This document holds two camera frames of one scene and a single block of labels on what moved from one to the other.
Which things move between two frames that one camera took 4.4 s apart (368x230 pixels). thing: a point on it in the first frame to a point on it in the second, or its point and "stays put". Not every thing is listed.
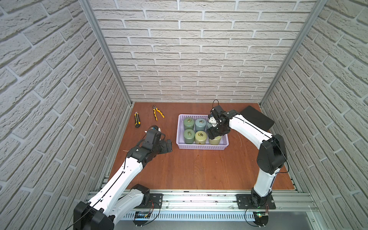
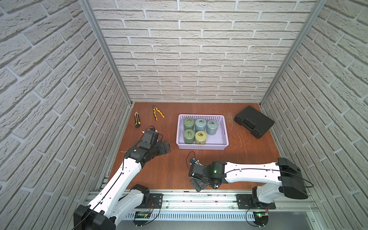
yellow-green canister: (200, 137) stays put
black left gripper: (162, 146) stays put
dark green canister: (189, 134) stays put
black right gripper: (212, 133) to (196, 184)
